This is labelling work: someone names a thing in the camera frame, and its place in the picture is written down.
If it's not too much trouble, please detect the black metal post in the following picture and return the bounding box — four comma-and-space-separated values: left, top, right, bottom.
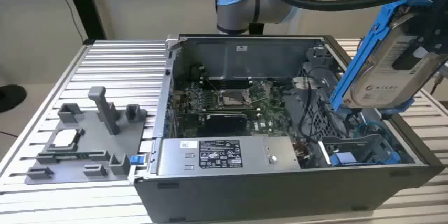
62, 0, 107, 41

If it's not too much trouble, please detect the thin black wall cable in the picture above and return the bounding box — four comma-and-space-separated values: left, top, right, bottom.
54, 0, 86, 42

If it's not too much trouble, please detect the black round base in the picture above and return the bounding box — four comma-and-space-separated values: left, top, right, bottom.
0, 84, 27, 113

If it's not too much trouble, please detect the silver power supply unit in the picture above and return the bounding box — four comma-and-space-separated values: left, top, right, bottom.
155, 136, 301, 177

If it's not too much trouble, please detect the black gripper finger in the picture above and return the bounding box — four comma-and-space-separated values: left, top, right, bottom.
390, 46, 426, 71

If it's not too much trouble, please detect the empty blue disk carrier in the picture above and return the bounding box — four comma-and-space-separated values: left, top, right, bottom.
327, 140, 414, 167

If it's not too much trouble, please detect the blue disk wire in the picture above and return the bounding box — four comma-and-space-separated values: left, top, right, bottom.
358, 120, 383, 143

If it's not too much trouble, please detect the silver CPU chip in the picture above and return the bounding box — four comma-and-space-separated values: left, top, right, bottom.
51, 131, 78, 148

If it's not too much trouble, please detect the perforated metal drive cage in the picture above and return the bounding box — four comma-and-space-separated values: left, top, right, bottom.
282, 77, 354, 141

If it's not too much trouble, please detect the hard disk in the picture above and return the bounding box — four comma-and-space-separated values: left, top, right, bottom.
329, 0, 448, 116

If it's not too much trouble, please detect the black open PC case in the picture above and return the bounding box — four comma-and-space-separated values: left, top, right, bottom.
133, 34, 445, 224

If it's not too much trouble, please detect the silver CPU socket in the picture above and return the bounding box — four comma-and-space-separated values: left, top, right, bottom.
218, 82, 274, 110

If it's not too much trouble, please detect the grey parts rack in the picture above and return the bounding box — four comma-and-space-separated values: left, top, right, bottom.
23, 86, 149, 185

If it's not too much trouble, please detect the small blue plastic clip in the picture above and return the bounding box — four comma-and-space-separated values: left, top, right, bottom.
127, 155, 145, 167

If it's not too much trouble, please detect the green motherboard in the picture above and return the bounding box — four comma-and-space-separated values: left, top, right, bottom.
166, 77, 298, 140

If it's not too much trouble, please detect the black round cable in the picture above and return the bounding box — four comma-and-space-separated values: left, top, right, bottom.
302, 76, 325, 143

